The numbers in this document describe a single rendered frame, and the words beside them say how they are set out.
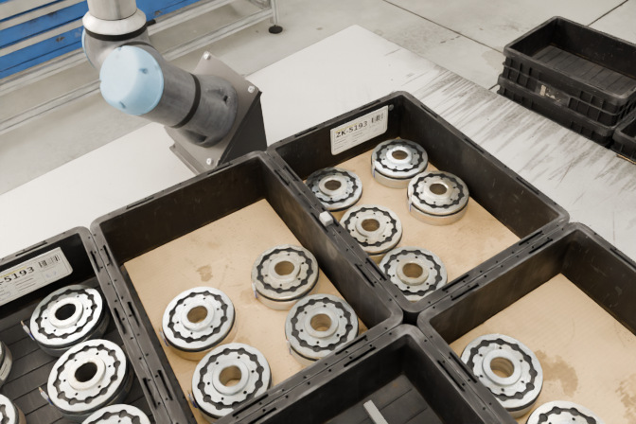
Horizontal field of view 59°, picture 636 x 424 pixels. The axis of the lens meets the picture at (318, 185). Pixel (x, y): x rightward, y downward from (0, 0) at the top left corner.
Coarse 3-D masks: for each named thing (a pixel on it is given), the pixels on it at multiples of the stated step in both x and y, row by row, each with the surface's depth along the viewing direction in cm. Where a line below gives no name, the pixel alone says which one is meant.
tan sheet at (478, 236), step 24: (360, 168) 104; (432, 168) 103; (384, 192) 100; (408, 216) 95; (480, 216) 94; (408, 240) 91; (432, 240) 91; (456, 240) 91; (480, 240) 91; (504, 240) 90; (456, 264) 88
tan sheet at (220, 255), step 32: (224, 224) 96; (256, 224) 96; (160, 256) 92; (192, 256) 91; (224, 256) 91; (256, 256) 91; (160, 288) 87; (192, 288) 87; (224, 288) 87; (320, 288) 86; (160, 320) 83; (256, 320) 82; (288, 352) 78
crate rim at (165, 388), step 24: (216, 168) 92; (168, 192) 88; (288, 192) 87; (120, 216) 85; (312, 216) 83; (96, 240) 82; (336, 240) 79; (360, 264) 76; (120, 288) 75; (144, 336) 70; (360, 336) 68; (336, 360) 66; (168, 384) 65; (288, 384) 64; (168, 408) 63; (240, 408) 62
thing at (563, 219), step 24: (384, 96) 104; (408, 96) 103; (336, 120) 99; (288, 144) 96; (288, 168) 91; (504, 168) 88; (528, 192) 84; (528, 240) 77; (480, 264) 75; (384, 288) 73; (456, 288) 72; (408, 312) 71
